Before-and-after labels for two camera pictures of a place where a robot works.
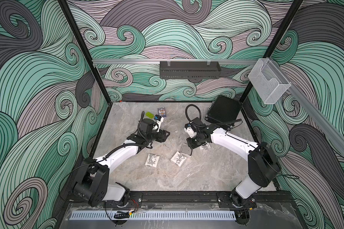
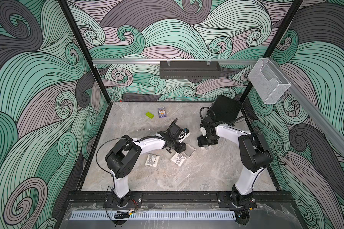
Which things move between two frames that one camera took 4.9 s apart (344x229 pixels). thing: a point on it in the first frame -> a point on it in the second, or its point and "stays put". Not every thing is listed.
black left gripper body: (158, 137) -> (178, 147)
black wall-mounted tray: (190, 69) stays put
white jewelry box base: (186, 150) stays put
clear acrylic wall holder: (268, 81) stays put
